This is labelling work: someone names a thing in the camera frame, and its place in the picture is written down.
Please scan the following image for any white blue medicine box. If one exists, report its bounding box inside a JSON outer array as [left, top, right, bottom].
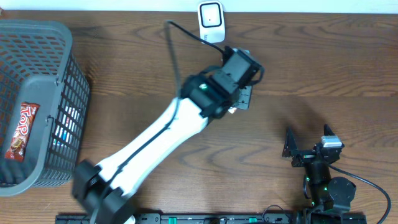
[[53, 106, 80, 147]]

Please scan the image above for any red Top chocolate bar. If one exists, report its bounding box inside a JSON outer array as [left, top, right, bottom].
[[4, 102, 40, 162]]

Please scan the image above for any small orange box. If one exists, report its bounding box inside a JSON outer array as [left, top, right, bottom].
[[228, 107, 236, 114]]

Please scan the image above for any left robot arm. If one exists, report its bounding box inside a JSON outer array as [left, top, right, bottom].
[[72, 47, 265, 223]]

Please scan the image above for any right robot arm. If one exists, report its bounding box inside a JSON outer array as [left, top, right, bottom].
[[282, 124, 367, 224]]

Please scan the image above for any white barcode scanner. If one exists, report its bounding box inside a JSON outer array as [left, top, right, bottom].
[[197, 1, 226, 44]]

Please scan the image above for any grey plastic mesh basket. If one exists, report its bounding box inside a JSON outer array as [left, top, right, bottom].
[[1, 19, 90, 197]]

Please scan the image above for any black mounting rail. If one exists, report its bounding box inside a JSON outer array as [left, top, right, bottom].
[[55, 212, 293, 224]]

